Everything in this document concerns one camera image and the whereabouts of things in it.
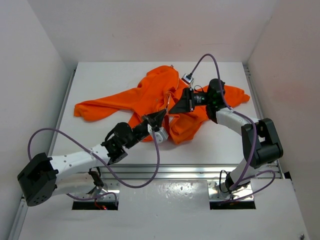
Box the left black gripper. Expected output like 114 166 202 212
124 107 166 149

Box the right black thin cable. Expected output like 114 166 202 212
218 169 230 193

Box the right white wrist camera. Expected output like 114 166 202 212
181 73 194 88

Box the metal base plate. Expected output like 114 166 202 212
87 183 120 202
207 180 254 202

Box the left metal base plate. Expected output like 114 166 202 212
87 183 120 202

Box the aluminium extrusion rail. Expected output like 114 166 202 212
44 163 283 180

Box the white front cover panel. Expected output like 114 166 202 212
19 179 309 240

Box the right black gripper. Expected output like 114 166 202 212
168 88 212 114

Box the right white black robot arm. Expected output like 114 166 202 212
169 78 284 194

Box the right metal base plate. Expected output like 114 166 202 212
207 180 254 202

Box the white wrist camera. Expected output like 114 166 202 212
181 73 194 88
147 124 169 144

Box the orange zip jacket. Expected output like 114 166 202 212
73 64 251 145

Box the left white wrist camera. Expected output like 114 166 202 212
147 124 169 144

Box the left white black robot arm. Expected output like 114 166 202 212
17 109 168 207

